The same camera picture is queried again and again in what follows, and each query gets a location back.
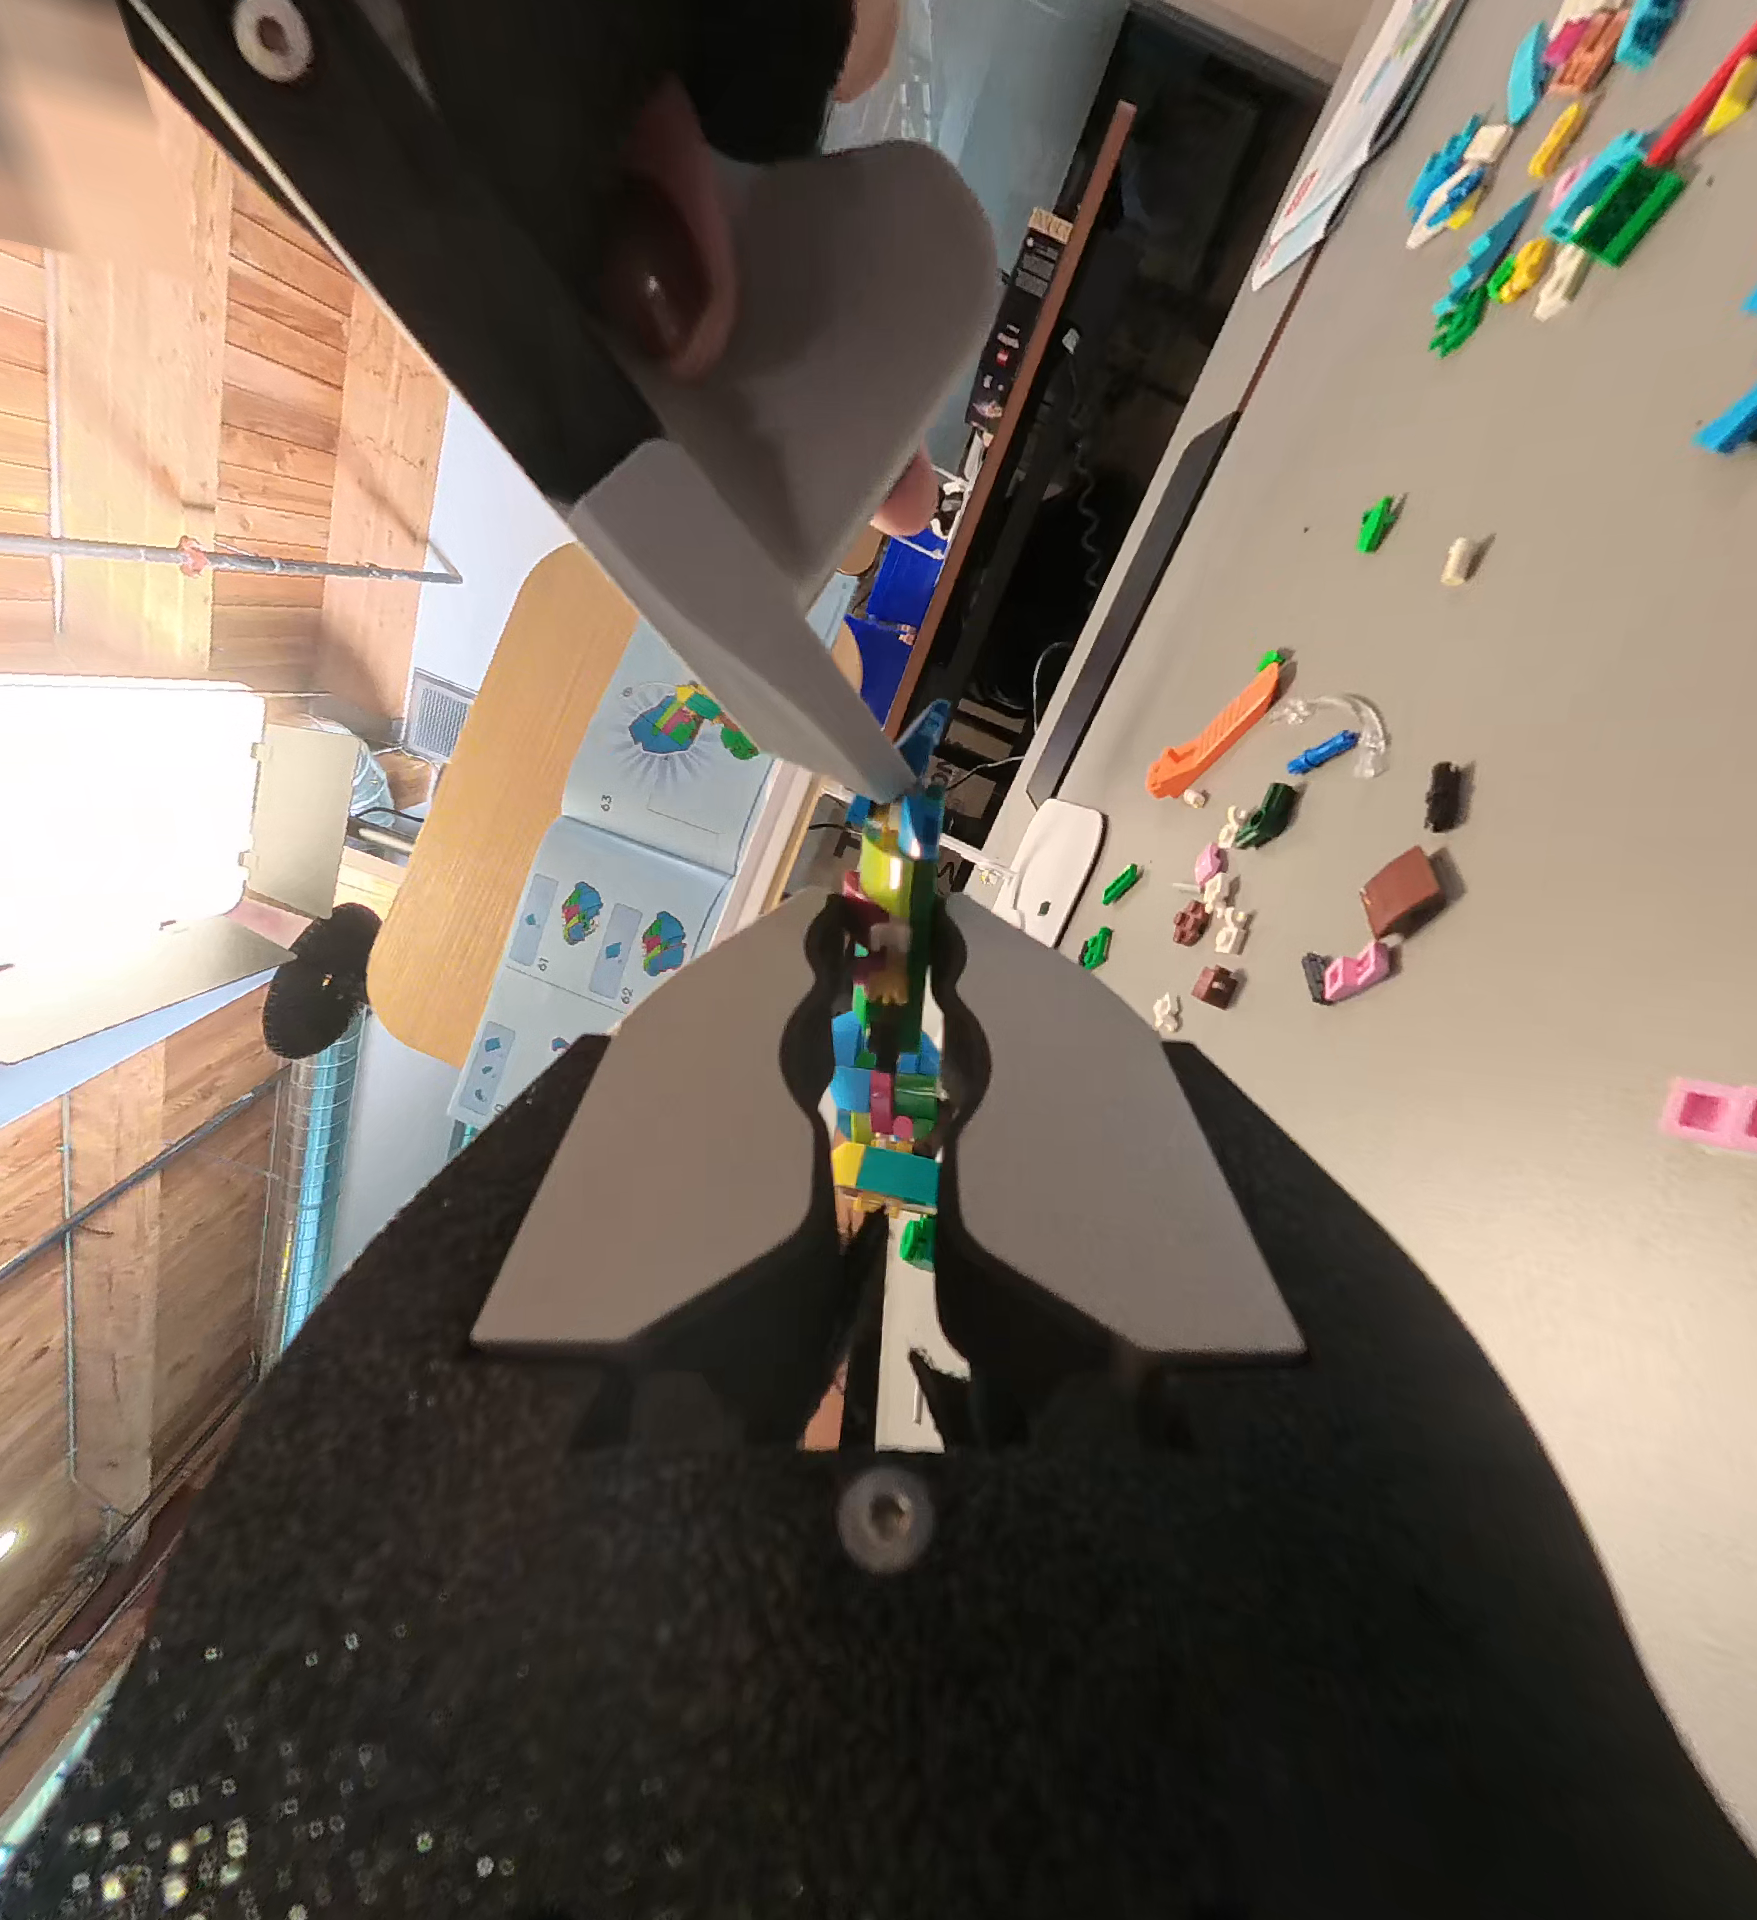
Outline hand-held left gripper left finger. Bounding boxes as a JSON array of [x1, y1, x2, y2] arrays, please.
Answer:
[[469, 891, 880, 1371]]

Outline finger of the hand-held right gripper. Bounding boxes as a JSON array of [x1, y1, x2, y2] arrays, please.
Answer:
[[567, 439, 923, 797]]

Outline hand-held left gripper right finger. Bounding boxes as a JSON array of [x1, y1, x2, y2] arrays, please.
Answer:
[[899, 899, 1311, 1371]]

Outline small blue lego slope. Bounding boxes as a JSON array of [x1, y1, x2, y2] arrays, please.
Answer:
[[885, 697, 959, 804]]

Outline colourful lego model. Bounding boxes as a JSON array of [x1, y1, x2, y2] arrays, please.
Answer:
[[825, 787, 959, 1219]]

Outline scattered small lego pieces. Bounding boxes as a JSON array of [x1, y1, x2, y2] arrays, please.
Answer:
[[1076, 802, 1261, 1037]]

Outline open lego instruction booklet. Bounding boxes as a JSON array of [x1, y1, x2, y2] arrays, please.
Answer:
[[447, 623, 805, 1126]]

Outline pink and black lego piece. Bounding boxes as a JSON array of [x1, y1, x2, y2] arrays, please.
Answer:
[[1302, 939, 1402, 1008]]

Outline brown lego slope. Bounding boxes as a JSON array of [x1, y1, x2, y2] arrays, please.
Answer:
[[1362, 845, 1453, 942]]

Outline clear curved lego piece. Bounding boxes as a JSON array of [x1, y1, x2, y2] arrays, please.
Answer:
[[1275, 691, 1392, 785]]

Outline pink lego brick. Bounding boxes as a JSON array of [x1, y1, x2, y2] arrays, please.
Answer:
[[1657, 1075, 1757, 1170]]

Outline lego instruction leaflets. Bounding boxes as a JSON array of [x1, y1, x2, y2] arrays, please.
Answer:
[[1249, 0, 1472, 294]]

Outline pile of loose lego pieces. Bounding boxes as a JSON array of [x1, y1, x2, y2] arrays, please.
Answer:
[[1403, 0, 1757, 362]]

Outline red lego bar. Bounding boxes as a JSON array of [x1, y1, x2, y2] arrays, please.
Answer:
[[1642, 0, 1757, 169]]

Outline person's right hand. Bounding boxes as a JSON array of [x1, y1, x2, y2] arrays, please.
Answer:
[[620, 83, 743, 381]]

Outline blue storage bin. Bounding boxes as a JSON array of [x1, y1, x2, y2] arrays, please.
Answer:
[[879, 531, 954, 625], [844, 616, 923, 708]]

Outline wooden book stand board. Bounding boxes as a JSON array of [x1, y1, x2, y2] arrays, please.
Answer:
[[364, 540, 866, 1073]]

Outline white book stand base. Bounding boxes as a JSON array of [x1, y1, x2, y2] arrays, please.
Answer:
[[990, 797, 1110, 951]]

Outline black round fan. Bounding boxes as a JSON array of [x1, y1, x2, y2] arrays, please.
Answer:
[[261, 900, 380, 1059]]

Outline black equipment case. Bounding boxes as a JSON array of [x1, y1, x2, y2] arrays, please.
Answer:
[[968, 211, 1082, 436]]

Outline metal ceiling pipe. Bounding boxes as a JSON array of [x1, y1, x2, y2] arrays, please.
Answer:
[[0, 525, 464, 592]]

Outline orange brick separator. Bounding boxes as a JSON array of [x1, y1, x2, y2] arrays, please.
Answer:
[[1145, 652, 1291, 804]]

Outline wooden side desk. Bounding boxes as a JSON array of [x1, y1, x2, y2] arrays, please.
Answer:
[[879, 98, 1141, 738]]

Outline studio light panel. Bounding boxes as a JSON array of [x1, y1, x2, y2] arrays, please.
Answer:
[[0, 668, 355, 1068]]

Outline wall vent grille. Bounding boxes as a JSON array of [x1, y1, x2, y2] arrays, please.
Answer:
[[405, 668, 478, 761]]

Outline metal air duct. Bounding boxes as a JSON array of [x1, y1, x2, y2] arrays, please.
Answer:
[[253, 1007, 371, 1367]]

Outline black coiled cable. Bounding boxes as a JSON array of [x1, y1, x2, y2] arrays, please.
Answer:
[[1063, 337, 1106, 586]]

